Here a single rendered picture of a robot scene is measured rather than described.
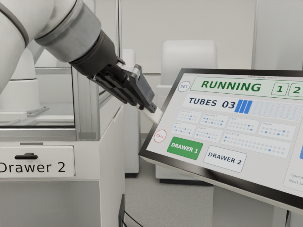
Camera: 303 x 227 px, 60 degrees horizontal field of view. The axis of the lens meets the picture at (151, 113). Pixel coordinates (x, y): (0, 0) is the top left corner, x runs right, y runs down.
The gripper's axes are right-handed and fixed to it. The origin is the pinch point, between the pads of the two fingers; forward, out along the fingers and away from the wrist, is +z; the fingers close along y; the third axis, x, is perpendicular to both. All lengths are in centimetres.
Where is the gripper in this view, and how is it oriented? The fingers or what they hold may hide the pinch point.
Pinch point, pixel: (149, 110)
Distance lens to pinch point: 55.3
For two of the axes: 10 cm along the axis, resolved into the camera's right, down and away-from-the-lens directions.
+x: -3.9, 8.6, -3.4
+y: -7.6, -0.9, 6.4
